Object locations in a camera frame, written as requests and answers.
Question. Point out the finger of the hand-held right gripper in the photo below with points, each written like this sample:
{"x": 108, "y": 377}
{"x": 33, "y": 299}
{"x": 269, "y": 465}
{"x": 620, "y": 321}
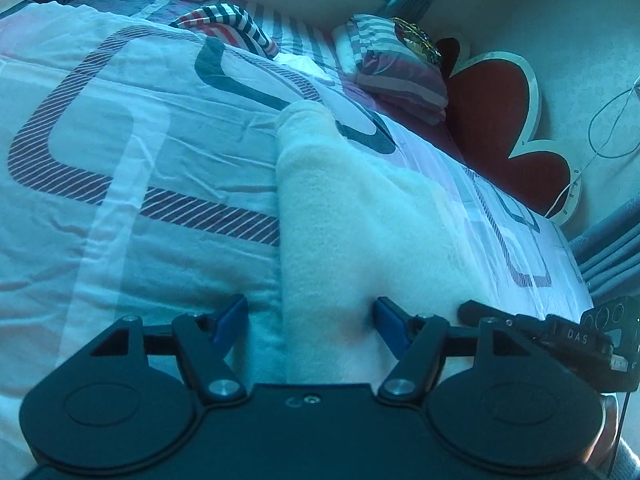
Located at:
{"x": 492, "y": 312}

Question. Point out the cream knit sweater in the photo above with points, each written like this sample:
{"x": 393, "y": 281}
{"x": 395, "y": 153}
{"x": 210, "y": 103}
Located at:
{"x": 360, "y": 220}

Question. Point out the gold patterned cushion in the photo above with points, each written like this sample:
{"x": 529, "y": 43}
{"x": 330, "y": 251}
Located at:
{"x": 417, "y": 40}

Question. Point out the red white-edged headboard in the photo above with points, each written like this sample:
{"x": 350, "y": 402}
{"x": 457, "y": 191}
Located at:
{"x": 495, "y": 110}

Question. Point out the small white folded cloth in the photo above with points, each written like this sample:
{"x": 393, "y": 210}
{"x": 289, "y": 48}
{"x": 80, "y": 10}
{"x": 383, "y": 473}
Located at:
{"x": 305, "y": 67}

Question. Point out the pink white patterned duvet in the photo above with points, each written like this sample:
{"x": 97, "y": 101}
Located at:
{"x": 125, "y": 160}

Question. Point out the person's right hand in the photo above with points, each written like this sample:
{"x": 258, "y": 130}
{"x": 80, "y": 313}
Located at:
{"x": 612, "y": 430}

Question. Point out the red navy striped garment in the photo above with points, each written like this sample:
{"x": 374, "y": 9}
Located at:
{"x": 225, "y": 22}

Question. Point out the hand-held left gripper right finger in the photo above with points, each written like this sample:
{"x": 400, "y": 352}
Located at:
{"x": 392, "y": 327}

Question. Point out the striped purple bed sheet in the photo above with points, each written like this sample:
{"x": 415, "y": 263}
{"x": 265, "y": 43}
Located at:
{"x": 300, "y": 30}

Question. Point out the white striped pillow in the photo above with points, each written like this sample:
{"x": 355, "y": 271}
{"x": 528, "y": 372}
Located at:
{"x": 345, "y": 50}

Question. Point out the striped purple pillow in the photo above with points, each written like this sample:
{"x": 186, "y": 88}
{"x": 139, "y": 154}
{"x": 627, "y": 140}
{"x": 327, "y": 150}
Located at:
{"x": 400, "y": 75}

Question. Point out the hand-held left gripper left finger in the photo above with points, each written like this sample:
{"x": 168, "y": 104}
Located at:
{"x": 227, "y": 325}

